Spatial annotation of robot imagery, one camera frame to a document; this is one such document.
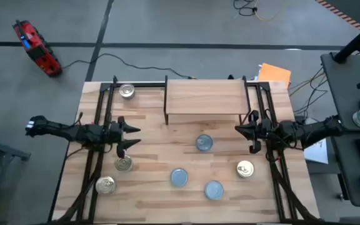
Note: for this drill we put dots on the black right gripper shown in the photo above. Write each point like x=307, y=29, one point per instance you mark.
x=263, y=130

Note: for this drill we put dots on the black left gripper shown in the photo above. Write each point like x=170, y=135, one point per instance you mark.
x=117, y=134

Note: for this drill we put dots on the blue label seafood can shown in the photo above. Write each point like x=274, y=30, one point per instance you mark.
x=124, y=164

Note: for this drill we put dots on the white red label seafood can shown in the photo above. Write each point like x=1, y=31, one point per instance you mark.
x=245, y=169

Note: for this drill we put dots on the rainbow label seafood can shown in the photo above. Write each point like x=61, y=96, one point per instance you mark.
x=127, y=90

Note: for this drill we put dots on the silver plain lid can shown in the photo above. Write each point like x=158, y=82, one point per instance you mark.
x=179, y=177

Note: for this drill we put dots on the green label seafood can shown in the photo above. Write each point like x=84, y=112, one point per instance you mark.
x=213, y=190

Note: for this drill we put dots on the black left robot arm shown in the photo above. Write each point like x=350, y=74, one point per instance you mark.
x=73, y=132

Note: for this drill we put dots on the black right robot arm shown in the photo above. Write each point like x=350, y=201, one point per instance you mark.
x=292, y=129

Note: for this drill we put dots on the gold lid seafood can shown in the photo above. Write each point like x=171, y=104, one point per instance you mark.
x=105, y=185

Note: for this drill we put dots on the wooden shelf black metal legs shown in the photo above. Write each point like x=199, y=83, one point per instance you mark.
x=205, y=97

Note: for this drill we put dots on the orange folder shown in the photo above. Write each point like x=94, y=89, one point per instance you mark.
x=273, y=74

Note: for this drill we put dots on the white paper sheet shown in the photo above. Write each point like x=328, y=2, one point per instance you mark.
x=317, y=153

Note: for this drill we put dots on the dark grey side desk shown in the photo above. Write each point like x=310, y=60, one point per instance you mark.
x=345, y=175
x=342, y=93

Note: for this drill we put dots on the black stand pole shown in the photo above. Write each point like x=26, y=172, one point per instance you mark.
x=358, y=40

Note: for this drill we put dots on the hazard striped floor mat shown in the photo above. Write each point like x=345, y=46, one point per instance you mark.
x=339, y=14

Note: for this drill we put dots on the black metal table frame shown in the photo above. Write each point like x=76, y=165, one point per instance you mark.
x=142, y=84

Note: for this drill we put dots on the grey metal cart frame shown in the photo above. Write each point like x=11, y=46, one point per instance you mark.
x=5, y=149

